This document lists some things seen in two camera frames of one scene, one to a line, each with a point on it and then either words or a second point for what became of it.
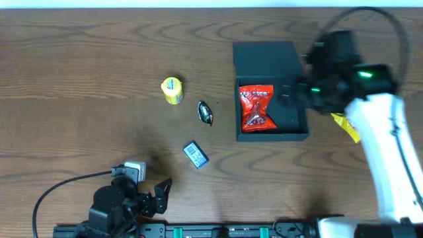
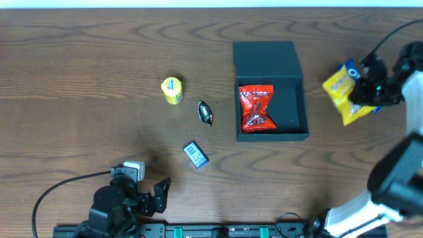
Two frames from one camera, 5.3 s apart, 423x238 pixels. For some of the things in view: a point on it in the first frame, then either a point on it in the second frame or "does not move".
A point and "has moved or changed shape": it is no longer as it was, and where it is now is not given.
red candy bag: [254, 100] does not move
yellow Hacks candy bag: [342, 119] has moved or changed shape
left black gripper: [155, 201] does not move
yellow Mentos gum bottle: [172, 87] does not move
